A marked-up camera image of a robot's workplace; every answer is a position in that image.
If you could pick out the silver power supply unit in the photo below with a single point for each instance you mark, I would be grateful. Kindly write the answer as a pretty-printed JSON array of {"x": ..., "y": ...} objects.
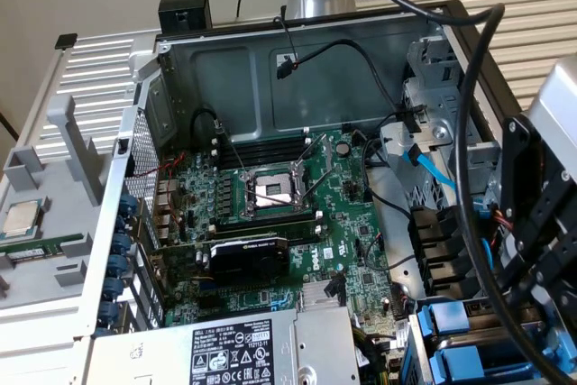
[{"x": 158, "y": 358}]

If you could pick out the silver finned heat sink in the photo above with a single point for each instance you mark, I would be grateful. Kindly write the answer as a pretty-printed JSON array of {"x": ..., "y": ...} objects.
[{"x": 315, "y": 297}]

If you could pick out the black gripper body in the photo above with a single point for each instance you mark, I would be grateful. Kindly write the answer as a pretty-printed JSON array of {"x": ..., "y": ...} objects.
[{"x": 561, "y": 186}]

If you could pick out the grey parts rack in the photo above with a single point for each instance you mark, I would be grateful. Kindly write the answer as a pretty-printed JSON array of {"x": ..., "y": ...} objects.
[{"x": 58, "y": 231}]

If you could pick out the black graphics card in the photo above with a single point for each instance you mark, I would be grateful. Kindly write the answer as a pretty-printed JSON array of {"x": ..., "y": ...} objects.
[{"x": 252, "y": 261}]

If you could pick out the coin cell battery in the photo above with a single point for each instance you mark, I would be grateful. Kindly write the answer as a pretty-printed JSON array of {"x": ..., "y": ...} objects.
[{"x": 343, "y": 148}]

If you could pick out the hard drive in blue caddy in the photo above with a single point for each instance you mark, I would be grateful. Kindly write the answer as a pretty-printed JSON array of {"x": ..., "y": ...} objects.
[{"x": 412, "y": 344}]

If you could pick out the CPU socket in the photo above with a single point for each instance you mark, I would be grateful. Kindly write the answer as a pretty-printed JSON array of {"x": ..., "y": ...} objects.
[{"x": 270, "y": 189}]

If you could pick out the grey metal drive cage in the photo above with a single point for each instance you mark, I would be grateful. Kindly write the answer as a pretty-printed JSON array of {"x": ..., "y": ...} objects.
[{"x": 433, "y": 101}]

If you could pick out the black plastic fan shroud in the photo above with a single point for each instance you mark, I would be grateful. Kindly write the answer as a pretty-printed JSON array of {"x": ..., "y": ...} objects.
[{"x": 433, "y": 241}]

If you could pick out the black RAM slot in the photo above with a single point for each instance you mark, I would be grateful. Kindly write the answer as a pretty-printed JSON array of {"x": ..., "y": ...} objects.
[
  {"x": 266, "y": 145},
  {"x": 297, "y": 235},
  {"x": 266, "y": 222},
  {"x": 266, "y": 157}
]

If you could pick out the metal locking lever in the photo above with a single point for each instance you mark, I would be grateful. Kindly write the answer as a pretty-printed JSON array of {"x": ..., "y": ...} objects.
[
  {"x": 230, "y": 146},
  {"x": 314, "y": 185}
]

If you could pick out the black box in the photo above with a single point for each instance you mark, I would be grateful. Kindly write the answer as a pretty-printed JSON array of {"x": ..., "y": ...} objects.
[{"x": 185, "y": 6}]

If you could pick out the blue slot clip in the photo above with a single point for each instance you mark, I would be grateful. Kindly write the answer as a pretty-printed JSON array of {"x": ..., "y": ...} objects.
[
  {"x": 113, "y": 289},
  {"x": 109, "y": 314},
  {"x": 121, "y": 243},
  {"x": 118, "y": 266},
  {"x": 128, "y": 203}
]

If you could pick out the green RAM stick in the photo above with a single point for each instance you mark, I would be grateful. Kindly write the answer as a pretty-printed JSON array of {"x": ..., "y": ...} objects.
[{"x": 43, "y": 247}]

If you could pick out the green motherboard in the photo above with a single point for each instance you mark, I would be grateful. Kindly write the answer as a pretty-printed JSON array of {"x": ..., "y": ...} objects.
[{"x": 342, "y": 222}]

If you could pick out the silver CPU chip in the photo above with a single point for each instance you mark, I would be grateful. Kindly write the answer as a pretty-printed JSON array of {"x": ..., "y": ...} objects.
[{"x": 22, "y": 218}]

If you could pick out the open PC case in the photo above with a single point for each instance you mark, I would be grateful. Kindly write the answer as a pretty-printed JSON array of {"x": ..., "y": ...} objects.
[{"x": 225, "y": 87}]

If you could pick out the metal socket cover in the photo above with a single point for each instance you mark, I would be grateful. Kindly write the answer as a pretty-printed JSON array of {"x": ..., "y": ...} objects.
[{"x": 328, "y": 153}]

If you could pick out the empty blue disk carrier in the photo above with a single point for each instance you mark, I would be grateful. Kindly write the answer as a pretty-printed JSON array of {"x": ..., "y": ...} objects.
[{"x": 457, "y": 360}]

